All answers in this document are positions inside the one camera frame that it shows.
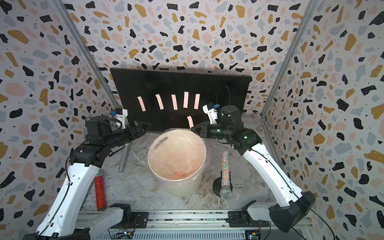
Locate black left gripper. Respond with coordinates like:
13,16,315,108
103,120,152,151

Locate pink sticky note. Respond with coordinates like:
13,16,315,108
194,94,200,110
155,94,164,110
183,92,189,109
137,96,146,112
171,94,178,111
187,116,194,129

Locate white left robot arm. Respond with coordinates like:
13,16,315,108
23,116,151,240

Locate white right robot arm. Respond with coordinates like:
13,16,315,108
191,103,316,233

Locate black monitor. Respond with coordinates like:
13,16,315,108
111,68,252,132

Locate silver microphone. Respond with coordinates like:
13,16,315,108
119,144,130,173

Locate white lined waste bin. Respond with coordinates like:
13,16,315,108
148,129,209,198

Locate pink notes in bin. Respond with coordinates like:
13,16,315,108
173,167,195,179

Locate black microphone stand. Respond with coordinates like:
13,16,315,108
213,172,233,200

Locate multicolour glitter microphone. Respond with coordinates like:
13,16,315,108
220,151,232,200

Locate red glitter microphone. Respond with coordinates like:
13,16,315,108
94,175,107,211

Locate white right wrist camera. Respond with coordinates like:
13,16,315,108
203,103,218,125

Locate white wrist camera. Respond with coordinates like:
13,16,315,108
203,103,218,125
110,108,128,129

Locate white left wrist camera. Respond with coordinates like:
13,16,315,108
110,108,128,129

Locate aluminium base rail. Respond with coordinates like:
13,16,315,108
93,210,317,240

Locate right aluminium corner post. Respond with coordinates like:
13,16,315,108
260,0,319,118

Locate aluminium corner post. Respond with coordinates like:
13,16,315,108
51,1,120,109
260,0,319,118

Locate left aluminium corner post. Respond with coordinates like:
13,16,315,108
51,1,120,109

